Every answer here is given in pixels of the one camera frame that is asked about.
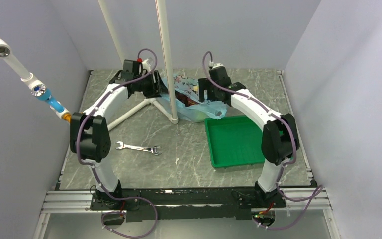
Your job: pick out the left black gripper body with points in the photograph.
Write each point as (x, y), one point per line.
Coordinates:
(146, 84)

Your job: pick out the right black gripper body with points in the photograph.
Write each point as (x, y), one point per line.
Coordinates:
(205, 84)

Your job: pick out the light blue plastic bag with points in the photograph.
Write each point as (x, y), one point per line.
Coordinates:
(196, 113)

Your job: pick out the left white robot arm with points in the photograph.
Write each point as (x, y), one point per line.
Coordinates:
(89, 133)

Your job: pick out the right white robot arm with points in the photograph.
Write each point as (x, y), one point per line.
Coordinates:
(279, 132)

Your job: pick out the dark fake grapes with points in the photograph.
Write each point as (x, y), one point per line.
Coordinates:
(187, 101)

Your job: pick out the white PVC pipe stand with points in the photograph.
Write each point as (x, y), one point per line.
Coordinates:
(165, 43)

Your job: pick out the silver combination wrench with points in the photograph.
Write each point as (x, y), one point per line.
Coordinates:
(152, 150)

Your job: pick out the green plastic tray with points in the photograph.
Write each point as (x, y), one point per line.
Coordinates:
(233, 141)

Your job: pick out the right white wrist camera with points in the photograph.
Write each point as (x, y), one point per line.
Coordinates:
(217, 65)

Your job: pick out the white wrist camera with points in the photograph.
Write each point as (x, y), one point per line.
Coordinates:
(217, 65)
(145, 65)

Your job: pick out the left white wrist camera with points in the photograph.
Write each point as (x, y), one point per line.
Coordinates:
(145, 65)

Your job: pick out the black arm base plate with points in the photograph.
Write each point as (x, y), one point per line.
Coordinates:
(185, 203)

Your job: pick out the aluminium rail frame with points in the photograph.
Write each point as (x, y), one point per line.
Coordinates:
(296, 199)

